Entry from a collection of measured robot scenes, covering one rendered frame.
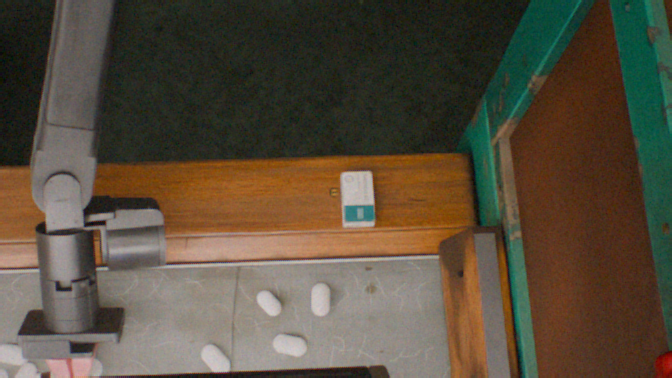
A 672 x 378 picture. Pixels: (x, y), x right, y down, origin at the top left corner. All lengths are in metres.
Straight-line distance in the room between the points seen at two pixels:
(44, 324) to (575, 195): 0.54
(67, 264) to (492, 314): 0.43
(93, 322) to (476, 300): 0.39
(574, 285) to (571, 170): 0.10
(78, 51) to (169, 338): 0.35
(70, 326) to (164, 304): 0.14
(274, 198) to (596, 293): 0.43
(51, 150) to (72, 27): 0.12
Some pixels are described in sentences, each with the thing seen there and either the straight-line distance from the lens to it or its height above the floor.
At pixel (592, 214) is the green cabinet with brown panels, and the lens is 0.81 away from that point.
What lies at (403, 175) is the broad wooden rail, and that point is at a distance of 1.12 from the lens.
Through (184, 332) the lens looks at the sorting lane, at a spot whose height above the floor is 0.74.
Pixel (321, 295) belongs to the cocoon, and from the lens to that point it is 1.08.
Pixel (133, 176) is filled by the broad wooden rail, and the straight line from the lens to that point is 1.12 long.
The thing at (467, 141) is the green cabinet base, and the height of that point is 0.74.
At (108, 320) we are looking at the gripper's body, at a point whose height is 0.82.
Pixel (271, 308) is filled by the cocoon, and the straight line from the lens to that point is 1.07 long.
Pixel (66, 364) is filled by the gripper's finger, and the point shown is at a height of 0.83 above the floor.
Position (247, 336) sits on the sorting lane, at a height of 0.74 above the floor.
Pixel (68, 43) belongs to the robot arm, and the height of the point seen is 1.02.
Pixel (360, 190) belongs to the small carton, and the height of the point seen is 0.78.
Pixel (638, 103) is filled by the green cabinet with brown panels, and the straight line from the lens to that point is 0.68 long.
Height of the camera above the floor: 1.81
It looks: 71 degrees down
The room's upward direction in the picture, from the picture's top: 10 degrees clockwise
